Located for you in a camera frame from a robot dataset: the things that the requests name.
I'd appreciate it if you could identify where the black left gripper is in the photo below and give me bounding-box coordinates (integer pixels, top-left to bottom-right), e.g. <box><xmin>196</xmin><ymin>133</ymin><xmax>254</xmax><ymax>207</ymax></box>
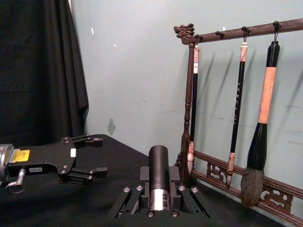
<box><xmin>6</xmin><ymin>134</ymin><xmax>108</xmax><ymax>185</ymax></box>

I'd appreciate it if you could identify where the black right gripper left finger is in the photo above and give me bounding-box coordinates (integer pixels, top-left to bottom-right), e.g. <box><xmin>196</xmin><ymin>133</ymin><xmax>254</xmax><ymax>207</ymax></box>
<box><xmin>111</xmin><ymin>166</ymin><xmax>152</xmax><ymax>218</ymax></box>

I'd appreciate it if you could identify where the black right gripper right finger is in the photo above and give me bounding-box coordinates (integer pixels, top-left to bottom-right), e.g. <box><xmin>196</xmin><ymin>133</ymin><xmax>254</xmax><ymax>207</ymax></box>
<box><xmin>169</xmin><ymin>166</ymin><xmax>212</xmax><ymax>218</ymax></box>

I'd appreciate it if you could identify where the black table cloth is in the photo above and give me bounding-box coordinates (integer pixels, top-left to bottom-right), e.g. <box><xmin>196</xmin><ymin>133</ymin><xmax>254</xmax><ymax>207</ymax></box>
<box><xmin>0</xmin><ymin>133</ymin><xmax>286</xmax><ymax>227</ymax></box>

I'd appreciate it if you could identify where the black curtain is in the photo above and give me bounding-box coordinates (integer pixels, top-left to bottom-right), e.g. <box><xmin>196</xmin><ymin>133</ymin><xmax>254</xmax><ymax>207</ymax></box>
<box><xmin>0</xmin><ymin>0</ymin><xmax>90</xmax><ymax>148</ymax></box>

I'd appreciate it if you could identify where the thin black brush white tip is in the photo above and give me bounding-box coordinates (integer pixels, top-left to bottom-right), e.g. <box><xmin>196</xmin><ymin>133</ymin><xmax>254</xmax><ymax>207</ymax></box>
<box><xmin>187</xmin><ymin>44</ymin><xmax>201</xmax><ymax>175</ymax></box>

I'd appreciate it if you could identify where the thin black brush brown tip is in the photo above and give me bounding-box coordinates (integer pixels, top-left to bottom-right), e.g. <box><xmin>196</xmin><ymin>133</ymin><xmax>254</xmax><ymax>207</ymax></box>
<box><xmin>225</xmin><ymin>42</ymin><xmax>249</xmax><ymax>188</ymax></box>

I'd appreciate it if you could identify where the large brush with tan grip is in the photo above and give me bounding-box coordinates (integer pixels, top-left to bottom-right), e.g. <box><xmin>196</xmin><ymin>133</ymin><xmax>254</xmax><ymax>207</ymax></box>
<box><xmin>240</xmin><ymin>40</ymin><xmax>281</xmax><ymax>208</ymax></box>

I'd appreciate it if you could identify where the dark carved wooden brush rack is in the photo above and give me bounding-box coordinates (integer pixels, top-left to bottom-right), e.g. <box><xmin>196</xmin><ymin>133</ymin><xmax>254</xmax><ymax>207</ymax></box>
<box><xmin>173</xmin><ymin>17</ymin><xmax>303</xmax><ymax>227</ymax></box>

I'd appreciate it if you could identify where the dark cable with silver plug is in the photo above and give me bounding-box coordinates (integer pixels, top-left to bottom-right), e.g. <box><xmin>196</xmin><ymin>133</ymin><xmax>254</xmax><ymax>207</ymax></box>
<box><xmin>4</xmin><ymin>168</ymin><xmax>27</xmax><ymax>195</ymax></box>

